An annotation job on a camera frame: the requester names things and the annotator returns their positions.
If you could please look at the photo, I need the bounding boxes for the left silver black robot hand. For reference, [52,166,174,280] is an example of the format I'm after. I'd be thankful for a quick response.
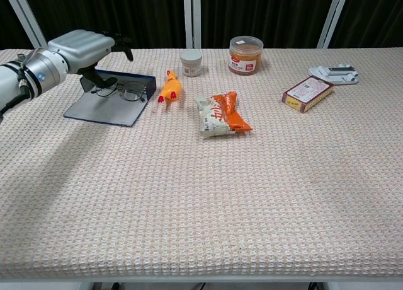
[47,30,135,92]

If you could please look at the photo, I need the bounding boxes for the blue grey box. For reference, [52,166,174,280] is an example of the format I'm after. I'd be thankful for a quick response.
[63,69,157,128]

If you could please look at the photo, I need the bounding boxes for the black-rimmed eyeglasses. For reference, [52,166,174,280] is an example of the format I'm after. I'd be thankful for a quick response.
[90,80,149,102]

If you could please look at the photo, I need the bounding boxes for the small white plastic jar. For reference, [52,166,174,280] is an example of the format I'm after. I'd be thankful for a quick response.
[180,50,203,78]

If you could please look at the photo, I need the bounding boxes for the black curtain panel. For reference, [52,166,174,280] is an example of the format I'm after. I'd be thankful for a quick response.
[200,0,336,49]
[0,0,33,50]
[327,0,403,49]
[21,0,186,50]

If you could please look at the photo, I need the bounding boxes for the yellow rubber chicken toy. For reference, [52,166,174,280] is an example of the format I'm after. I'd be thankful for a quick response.
[157,69,183,104]

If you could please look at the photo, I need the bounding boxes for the orange white snack bag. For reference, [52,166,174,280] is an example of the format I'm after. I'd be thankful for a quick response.
[193,91,254,138]

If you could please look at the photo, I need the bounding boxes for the clear jar orange contents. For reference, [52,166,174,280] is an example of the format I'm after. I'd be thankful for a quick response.
[228,36,264,76]

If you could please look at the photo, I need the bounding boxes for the beige woven tablecloth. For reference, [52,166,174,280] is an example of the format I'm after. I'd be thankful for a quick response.
[0,47,403,278]

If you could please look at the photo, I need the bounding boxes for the dark red flat carton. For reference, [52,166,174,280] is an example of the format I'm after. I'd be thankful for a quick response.
[281,75,335,114]

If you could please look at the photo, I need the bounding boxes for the white plastic packaged gadget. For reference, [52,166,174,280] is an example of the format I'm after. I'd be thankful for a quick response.
[308,64,360,86]

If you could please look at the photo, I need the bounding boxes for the silver aluminium extrusion bar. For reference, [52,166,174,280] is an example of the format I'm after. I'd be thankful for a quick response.
[317,0,350,49]
[183,0,202,49]
[0,0,48,50]

